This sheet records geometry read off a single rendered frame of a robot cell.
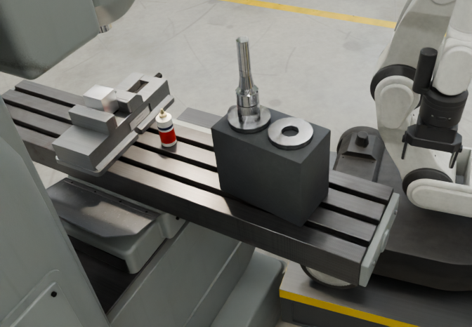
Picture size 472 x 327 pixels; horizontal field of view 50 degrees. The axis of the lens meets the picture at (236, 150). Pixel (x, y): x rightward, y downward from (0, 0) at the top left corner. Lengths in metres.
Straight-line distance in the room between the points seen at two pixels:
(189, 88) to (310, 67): 0.79
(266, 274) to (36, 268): 1.14
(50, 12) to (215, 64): 2.59
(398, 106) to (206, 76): 2.13
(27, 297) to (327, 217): 0.61
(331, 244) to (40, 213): 0.56
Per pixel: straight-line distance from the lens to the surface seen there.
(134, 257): 1.29
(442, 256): 1.59
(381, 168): 1.80
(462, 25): 1.07
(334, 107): 3.01
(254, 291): 1.91
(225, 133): 1.05
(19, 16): 0.89
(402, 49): 1.34
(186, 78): 3.36
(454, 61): 1.08
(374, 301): 1.67
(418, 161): 1.55
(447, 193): 1.55
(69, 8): 0.96
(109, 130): 1.31
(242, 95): 1.01
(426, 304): 1.69
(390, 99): 1.36
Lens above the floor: 1.79
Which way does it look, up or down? 41 degrees down
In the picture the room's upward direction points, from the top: 7 degrees counter-clockwise
